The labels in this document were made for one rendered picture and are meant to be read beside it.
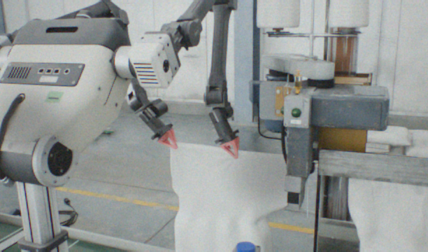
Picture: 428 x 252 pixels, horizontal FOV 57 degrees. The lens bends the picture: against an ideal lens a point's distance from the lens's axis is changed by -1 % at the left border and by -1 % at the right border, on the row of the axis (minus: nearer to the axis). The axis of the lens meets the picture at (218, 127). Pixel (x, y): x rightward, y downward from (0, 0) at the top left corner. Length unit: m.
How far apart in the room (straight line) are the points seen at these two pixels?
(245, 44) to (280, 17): 4.72
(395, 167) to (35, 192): 1.12
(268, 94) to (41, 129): 0.93
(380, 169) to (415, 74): 5.04
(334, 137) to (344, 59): 0.34
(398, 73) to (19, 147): 5.80
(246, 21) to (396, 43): 2.21
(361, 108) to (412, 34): 5.19
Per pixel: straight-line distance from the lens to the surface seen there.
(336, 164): 1.46
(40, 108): 1.16
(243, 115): 6.39
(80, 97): 1.11
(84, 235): 2.45
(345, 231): 1.81
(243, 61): 6.26
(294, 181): 1.32
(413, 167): 1.46
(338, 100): 1.25
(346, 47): 1.72
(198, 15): 1.34
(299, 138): 1.28
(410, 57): 6.42
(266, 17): 1.53
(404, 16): 6.40
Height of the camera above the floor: 1.54
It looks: 14 degrees down
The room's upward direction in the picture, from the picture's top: 1 degrees counter-clockwise
